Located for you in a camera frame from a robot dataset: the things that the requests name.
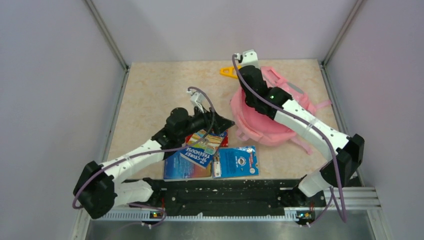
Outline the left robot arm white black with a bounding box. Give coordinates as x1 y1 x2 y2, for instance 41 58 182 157
72 107 235 219

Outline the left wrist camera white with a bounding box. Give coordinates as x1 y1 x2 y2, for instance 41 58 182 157
186 90 205 113

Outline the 91-storey treehouse blue book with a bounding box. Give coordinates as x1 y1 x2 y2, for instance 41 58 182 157
180 130 225 168

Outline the dark blue sunset book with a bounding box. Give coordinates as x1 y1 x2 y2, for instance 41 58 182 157
163 152 213 182

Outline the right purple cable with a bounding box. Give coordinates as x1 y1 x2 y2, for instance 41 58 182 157
231 54 348 223

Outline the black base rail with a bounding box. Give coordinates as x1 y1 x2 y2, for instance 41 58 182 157
136 178 327 219

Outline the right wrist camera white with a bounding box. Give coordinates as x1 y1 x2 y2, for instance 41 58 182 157
235 49 260 69

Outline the pink student backpack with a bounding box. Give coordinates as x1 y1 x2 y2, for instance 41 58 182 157
230 66 332 155

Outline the yellow triangle toy purple cap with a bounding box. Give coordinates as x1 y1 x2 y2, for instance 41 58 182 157
219 66 238 79

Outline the red 156-storey treehouse book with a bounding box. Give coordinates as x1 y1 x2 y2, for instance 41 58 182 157
185 130 229 148

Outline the light blue paperback book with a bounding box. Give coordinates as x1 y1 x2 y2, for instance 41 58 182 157
212 145 260 179

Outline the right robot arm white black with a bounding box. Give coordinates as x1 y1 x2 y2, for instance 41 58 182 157
230 65 365 206

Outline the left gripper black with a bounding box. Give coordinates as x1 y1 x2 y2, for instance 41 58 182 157
177 103 234 140

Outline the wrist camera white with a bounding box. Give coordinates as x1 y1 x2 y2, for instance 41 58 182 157
235 49 260 69
186 90 205 113

